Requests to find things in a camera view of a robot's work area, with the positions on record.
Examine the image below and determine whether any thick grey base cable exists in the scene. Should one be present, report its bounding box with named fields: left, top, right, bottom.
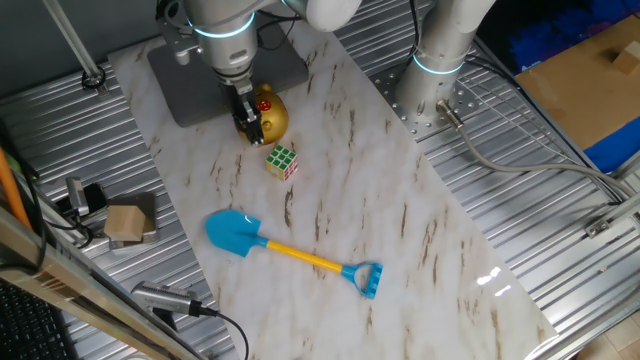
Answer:
left=435, top=98, right=636, bottom=201

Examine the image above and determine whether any slanted aluminium pole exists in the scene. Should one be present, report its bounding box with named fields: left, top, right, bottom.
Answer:
left=42, top=0, right=109, bottom=96

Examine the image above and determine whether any blue plastic sheet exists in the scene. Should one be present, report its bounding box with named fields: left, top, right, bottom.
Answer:
left=583, top=128, right=640, bottom=174

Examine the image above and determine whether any small metal corner bracket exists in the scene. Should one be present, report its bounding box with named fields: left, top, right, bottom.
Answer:
left=583, top=217, right=614, bottom=239

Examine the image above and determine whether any golden piggy bank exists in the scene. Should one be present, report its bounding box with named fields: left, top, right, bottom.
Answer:
left=234, top=83, right=290, bottom=147

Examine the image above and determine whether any small silver camera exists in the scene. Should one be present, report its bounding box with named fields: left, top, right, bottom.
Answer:
left=65, top=176, right=90, bottom=217

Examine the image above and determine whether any silver ridged camera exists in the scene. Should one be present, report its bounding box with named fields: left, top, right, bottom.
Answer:
left=130, top=280, right=203, bottom=317

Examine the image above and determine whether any grey fabric laptop sleeve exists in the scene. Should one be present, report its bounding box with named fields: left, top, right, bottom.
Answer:
left=146, top=19, right=310, bottom=128

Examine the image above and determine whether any green white rubik's cube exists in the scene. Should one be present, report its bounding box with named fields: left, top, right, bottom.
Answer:
left=265, top=144, right=300, bottom=182

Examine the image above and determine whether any small wooden block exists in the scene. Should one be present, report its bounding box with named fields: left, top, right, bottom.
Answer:
left=612, top=40, right=640, bottom=76

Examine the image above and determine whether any brown cardboard box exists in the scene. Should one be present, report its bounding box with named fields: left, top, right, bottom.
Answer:
left=514, top=13, right=640, bottom=151

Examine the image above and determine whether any orange pole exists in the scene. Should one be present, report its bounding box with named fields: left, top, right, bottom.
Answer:
left=0, top=147, right=34, bottom=231

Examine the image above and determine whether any aluminium frame bar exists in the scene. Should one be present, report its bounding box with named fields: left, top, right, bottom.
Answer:
left=0, top=207, right=201, bottom=360

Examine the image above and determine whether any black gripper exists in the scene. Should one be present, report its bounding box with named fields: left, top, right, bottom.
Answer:
left=229, top=82, right=266, bottom=148

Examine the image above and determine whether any white marble pattern board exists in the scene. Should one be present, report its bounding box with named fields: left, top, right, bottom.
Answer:
left=107, top=0, right=559, bottom=360

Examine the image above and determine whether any black keyboard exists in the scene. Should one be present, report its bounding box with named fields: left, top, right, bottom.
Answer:
left=0, top=279, right=79, bottom=360

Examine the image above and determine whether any black camera cable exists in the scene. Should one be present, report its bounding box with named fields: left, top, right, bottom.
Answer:
left=199, top=305, right=250, bottom=360

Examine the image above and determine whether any light wooden cube block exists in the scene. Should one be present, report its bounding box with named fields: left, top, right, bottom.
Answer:
left=103, top=204, right=147, bottom=243

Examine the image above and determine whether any blue yellow toy shovel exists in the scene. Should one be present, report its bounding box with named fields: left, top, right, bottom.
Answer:
left=204, top=209, right=384, bottom=300

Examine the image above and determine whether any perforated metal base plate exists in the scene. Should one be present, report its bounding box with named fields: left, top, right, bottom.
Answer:
left=372, top=62, right=481, bottom=144

